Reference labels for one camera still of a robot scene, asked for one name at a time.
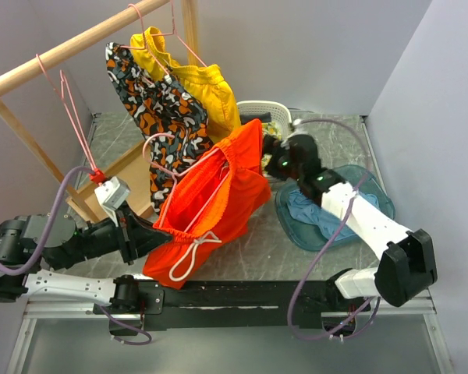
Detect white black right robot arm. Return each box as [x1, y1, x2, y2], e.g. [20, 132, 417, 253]
[262, 133, 438, 311]

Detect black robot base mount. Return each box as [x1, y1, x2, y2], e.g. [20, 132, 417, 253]
[93, 275, 371, 337]

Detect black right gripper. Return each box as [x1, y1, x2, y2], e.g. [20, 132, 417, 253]
[241, 134, 303, 182]

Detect lemon print folded cloth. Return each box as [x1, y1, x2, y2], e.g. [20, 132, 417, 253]
[262, 122, 282, 139]

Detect orange shorts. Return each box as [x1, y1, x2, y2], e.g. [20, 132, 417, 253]
[142, 119, 271, 289]

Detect pink hanger holding shorts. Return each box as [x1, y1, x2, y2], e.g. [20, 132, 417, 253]
[116, 0, 208, 83]

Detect light blue shorts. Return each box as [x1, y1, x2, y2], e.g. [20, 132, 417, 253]
[287, 189, 379, 241]

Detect wooden clothes rack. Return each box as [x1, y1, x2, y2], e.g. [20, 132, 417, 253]
[0, 0, 200, 224]

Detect dark folded cloth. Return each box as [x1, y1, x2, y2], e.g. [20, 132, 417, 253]
[239, 112, 272, 125]

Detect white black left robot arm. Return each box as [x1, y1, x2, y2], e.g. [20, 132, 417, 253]
[0, 206, 172, 313]

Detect white plastic laundry basket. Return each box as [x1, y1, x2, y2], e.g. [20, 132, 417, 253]
[236, 100, 296, 184]

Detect pink wire hanger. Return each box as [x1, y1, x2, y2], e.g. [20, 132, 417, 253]
[35, 54, 103, 182]
[142, 133, 230, 232]

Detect yellow shorts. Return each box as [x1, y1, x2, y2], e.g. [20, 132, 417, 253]
[129, 26, 241, 143]

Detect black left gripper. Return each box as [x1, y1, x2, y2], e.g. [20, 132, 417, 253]
[50, 199, 175, 271]

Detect teal translucent plastic tray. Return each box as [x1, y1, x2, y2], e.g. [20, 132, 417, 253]
[275, 164, 395, 252]

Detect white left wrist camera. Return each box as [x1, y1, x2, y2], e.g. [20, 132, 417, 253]
[90, 168, 130, 215]

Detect camouflage patterned shorts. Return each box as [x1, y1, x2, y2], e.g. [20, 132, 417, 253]
[105, 42, 214, 213]

